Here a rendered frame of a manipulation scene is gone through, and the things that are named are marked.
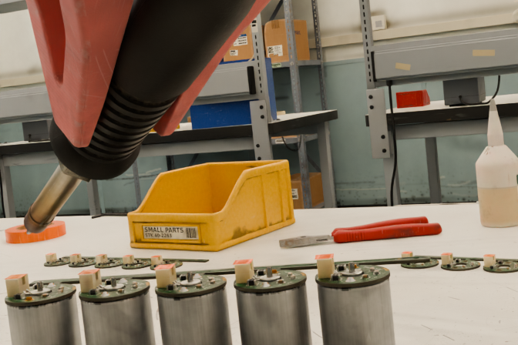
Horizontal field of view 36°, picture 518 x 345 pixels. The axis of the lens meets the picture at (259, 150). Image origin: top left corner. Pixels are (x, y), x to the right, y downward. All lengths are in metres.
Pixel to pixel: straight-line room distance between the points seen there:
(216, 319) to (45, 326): 0.06
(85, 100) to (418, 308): 0.30
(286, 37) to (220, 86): 1.77
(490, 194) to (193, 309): 0.41
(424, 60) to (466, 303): 2.21
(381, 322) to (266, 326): 0.04
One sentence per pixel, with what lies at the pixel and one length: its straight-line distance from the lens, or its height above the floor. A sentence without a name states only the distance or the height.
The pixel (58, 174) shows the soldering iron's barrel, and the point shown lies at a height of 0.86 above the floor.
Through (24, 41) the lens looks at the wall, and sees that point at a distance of 6.28.
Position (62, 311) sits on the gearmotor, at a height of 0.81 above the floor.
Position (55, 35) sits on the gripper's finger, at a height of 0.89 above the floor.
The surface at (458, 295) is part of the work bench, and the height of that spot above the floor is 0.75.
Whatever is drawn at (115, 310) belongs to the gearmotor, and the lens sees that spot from 0.28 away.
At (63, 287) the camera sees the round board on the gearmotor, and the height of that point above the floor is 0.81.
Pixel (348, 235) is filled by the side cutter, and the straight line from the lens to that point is 0.63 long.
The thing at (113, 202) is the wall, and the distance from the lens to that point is 5.88.
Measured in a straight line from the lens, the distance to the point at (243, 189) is 0.67.
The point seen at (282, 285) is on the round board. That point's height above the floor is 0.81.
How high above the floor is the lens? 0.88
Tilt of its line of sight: 4 degrees down
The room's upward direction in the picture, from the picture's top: 6 degrees counter-clockwise
